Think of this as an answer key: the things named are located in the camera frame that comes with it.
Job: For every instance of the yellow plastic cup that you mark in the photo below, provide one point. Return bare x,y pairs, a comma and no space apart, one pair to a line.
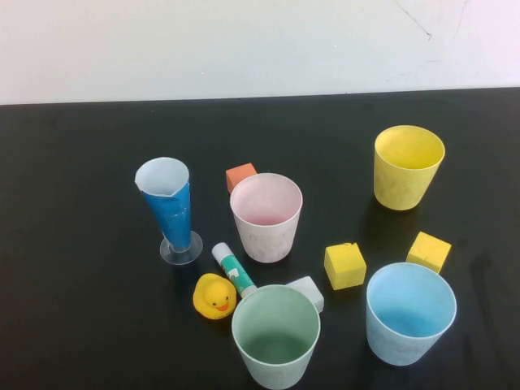
398,187

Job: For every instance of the white cube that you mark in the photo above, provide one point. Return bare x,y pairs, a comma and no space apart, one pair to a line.
310,290

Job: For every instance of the white green glue stick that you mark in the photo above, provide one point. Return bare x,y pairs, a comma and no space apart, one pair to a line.
233,273

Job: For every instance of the clear conical cup blue liner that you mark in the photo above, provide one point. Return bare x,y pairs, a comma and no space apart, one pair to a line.
172,215

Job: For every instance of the yellow cube chipped corner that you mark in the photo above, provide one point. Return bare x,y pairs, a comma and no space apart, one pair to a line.
344,268

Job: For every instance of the yellow cube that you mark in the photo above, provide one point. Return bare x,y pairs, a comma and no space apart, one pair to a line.
428,251

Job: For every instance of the light blue plastic cup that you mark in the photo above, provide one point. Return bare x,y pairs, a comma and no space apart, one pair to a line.
394,345

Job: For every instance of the green plastic cup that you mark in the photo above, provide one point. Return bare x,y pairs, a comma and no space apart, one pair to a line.
260,365

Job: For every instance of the orange cube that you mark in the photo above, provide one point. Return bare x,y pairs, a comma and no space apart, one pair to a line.
239,174

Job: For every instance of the yellow rubber duck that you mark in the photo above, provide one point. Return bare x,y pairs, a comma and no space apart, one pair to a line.
213,298

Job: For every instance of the pink plastic cup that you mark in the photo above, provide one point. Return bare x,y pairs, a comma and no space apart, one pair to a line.
264,241

